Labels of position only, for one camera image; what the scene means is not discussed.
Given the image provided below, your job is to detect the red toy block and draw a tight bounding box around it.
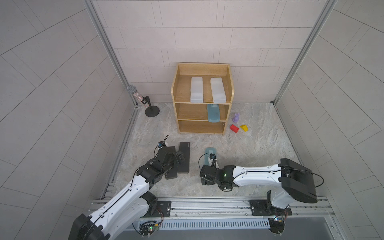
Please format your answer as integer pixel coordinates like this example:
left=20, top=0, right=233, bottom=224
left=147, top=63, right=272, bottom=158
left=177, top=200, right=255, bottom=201
left=230, top=125, right=239, bottom=133

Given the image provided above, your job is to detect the clear white pencil case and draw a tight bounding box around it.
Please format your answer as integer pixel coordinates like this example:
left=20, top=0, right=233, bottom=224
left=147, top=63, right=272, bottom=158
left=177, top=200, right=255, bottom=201
left=190, top=77, right=204, bottom=103
left=210, top=78, right=227, bottom=104

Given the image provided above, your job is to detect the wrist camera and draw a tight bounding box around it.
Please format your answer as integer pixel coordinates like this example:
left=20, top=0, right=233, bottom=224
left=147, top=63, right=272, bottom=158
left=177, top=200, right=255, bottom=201
left=158, top=141, right=166, bottom=149
left=209, top=154, right=217, bottom=160

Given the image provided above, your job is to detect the right circuit board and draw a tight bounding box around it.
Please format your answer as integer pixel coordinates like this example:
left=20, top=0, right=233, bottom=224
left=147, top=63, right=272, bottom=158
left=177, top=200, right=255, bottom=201
left=268, top=218, right=285, bottom=235

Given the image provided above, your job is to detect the black pencil case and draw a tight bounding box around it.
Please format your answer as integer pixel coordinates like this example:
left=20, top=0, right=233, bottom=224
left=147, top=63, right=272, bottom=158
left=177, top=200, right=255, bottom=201
left=165, top=146, right=178, bottom=180
left=178, top=142, right=191, bottom=174

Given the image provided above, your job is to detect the black round stand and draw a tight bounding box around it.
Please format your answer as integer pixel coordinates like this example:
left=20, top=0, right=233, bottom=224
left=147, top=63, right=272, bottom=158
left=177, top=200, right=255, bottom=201
left=142, top=96, right=160, bottom=118

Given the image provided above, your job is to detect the left circuit board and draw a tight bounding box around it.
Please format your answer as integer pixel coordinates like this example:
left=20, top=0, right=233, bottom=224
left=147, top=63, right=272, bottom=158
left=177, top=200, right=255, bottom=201
left=139, top=221, right=161, bottom=238

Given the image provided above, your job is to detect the circuit board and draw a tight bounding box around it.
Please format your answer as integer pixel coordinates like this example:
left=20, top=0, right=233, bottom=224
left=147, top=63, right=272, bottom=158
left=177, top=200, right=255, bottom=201
left=139, top=221, right=161, bottom=238
left=268, top=218, right=285, bottom=235

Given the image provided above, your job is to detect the yellow toy block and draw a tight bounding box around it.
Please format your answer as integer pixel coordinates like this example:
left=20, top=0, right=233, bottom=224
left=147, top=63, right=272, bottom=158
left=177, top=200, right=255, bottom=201
left=240, top=125, right=249, bottom=132

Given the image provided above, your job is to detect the aluminium mounting rail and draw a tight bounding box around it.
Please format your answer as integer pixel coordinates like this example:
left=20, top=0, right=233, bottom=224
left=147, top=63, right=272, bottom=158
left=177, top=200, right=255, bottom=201
left=129, top=197, right=336, bottom=220

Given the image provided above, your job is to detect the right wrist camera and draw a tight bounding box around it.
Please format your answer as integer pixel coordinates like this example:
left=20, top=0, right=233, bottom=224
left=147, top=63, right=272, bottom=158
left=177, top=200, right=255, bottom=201
left=209, top=154, right=217, bottom=160

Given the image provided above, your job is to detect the purple toy figure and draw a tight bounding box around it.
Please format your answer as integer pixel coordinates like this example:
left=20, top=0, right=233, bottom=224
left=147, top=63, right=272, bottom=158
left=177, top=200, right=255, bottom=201
left=232, top=113, right=240, bottom=124

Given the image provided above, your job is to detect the wooden three-tier shelf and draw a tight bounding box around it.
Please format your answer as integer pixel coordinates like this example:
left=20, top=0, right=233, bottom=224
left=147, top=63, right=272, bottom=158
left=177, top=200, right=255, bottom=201
left=171, top=63, right=235, bottom=135

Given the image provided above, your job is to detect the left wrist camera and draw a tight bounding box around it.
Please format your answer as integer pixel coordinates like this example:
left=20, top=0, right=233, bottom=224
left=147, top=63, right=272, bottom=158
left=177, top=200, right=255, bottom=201
left=158, top=141, right=166, bottom=149

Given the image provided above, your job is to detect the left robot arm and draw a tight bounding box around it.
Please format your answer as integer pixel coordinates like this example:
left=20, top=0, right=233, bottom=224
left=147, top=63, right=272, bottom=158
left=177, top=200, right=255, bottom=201
left=68, top=146, right=185, bottom=240

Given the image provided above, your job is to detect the clear tube with beads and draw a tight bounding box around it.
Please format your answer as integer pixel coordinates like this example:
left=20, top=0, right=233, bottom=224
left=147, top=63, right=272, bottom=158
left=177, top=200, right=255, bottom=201
left=128, top=85, right=146, bottom=105

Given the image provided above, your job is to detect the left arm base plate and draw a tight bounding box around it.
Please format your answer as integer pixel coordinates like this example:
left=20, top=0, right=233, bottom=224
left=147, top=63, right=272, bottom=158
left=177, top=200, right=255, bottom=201
left=143, top=201, right=172, bottom=218

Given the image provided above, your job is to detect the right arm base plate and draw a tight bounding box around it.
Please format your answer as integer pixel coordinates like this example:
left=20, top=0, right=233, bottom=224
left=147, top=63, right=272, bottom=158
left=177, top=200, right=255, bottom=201
left=249, top=200, right=292, bottom=217

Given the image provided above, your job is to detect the teal pencil case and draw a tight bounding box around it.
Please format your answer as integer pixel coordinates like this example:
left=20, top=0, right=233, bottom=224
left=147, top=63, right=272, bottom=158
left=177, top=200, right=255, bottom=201
left=203, top=147, right=217, bottom=168
left=207, top=104, right=221, bottom=123

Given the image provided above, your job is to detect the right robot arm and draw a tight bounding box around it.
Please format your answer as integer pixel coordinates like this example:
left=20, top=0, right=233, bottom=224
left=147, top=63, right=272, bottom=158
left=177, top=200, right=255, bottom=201
left=200, top=159, right=318, bottom=210

